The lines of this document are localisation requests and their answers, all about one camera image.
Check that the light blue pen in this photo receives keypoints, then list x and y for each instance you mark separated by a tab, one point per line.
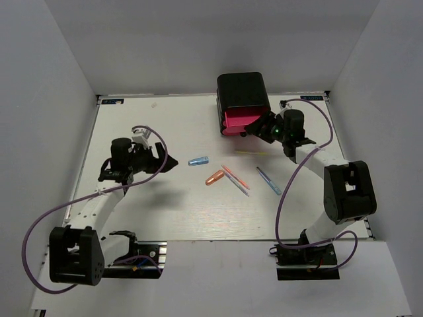
271	184

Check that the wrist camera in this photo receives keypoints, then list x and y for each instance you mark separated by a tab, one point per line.
284	106
140	136

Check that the yellow pen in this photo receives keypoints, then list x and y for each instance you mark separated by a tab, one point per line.
251	153

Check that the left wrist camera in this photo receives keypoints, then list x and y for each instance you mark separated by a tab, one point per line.
140	136

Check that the red clear pen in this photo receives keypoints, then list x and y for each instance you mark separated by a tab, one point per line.
244	184

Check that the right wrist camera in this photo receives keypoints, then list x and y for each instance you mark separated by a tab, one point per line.
284	106

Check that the right corner label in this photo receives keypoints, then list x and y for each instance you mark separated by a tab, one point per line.
312	97

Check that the black drawer cabinet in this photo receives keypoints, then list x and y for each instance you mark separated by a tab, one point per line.
238	90

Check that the blue clear pen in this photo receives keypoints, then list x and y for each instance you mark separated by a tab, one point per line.
234	181

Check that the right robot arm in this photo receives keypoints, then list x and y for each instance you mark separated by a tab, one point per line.
348	194

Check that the orange capsule eraser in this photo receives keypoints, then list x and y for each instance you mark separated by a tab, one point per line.
215	177

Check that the left corner label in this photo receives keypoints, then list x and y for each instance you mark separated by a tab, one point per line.
112	101

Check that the corner label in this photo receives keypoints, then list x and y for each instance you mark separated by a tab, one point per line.
112	101
312	97

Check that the blue capsule eraser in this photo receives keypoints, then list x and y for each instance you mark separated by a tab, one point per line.
198	161

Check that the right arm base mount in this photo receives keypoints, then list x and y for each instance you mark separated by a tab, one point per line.
308	264

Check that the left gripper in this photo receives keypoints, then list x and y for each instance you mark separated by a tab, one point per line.
156	164

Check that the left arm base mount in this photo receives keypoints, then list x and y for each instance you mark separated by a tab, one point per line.
126	257

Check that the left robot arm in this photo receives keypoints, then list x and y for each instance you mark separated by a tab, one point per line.
79	252

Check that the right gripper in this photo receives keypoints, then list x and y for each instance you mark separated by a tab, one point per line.
256	127

